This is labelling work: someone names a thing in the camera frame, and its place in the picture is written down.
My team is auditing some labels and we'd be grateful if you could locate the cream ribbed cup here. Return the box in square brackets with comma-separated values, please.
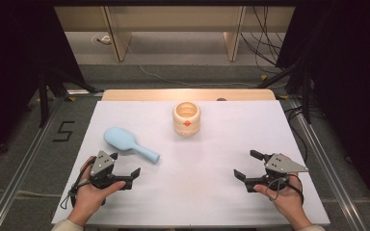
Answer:
[172, 101, 201, 138]

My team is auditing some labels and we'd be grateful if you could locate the person's right hand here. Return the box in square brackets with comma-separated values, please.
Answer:
[253, 173, 313, 230]

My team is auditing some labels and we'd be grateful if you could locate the light blue hairbrush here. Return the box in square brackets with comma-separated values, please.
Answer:
[103, 126, 161, 165]

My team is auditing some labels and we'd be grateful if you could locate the bundle of black cables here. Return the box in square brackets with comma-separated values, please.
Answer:
[240, 6, 287, 72]

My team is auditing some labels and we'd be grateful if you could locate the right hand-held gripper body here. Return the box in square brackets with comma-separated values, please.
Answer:
[246, 153, 309, 193]

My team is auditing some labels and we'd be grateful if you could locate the round floor outlet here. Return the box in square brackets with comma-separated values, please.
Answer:
[91, 32, 113, 46]

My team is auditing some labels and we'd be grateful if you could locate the aluminium floor rail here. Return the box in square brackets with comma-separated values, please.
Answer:
[0, 95, 66, 231]
[288, 98, 369, 231]

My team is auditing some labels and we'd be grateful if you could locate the black curtain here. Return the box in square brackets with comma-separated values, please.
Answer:
[275, 0, 370, 211]
[0, 0, 86, 167]

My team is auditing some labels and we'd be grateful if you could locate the person's left hand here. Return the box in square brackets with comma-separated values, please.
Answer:
[66, 156, 127, 227]

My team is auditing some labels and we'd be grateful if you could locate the light wooden desk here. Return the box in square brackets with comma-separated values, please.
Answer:
[53, 6, 296, 63]

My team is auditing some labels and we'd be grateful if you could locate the white foam board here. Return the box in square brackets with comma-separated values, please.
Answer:
[51, 100, 331, 227]

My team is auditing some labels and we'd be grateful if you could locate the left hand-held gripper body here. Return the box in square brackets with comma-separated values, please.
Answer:
[90, 149, 123, 190]

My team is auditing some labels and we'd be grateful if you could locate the left hand-held gripper cable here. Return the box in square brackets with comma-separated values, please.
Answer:
[60, 159, 95, 211]

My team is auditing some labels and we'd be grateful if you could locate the black tripod stand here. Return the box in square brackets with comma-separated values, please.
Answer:
[38, 66, 104, 129]
[256, 59, 313, 125]

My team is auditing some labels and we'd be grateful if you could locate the thin grey floor cable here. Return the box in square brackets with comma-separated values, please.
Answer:
[125, 46, 289, 90]

